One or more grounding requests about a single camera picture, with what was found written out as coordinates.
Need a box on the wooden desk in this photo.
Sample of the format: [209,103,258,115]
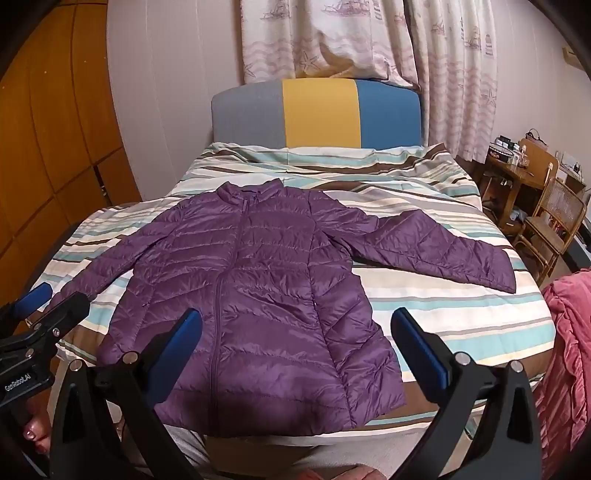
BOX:
[478,138,578,237]

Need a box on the wooden wardrobe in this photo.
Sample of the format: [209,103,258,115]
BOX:
[0,0,142,305]

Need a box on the cane back wooden chair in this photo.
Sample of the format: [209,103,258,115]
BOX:
[514,176,588,278]

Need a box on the striped pillow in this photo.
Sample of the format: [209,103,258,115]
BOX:
[203,141,458,178]

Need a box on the striped duvet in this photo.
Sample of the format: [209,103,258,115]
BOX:
[34,141,556,437]

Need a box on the grey yellow blue headboard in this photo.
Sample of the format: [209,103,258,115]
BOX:
[211,78,424,150]

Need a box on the pink ruffled blanket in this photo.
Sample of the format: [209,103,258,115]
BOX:
[532,269,591,480]

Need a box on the patterned white curtain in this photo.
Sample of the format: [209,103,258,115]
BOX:
[239,0,503,162]

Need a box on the person's left hand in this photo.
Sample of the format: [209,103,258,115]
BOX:
[19,401,55,464]

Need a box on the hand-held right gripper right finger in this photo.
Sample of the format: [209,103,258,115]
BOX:
[390,307,542,480]

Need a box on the purple down jacket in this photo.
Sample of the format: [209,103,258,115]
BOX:
[46,180,517,438]

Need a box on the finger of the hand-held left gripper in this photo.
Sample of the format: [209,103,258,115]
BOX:
[0,282,54,326]
[25,292,91,343]

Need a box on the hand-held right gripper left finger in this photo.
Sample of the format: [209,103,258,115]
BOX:
[48,308,203,480]

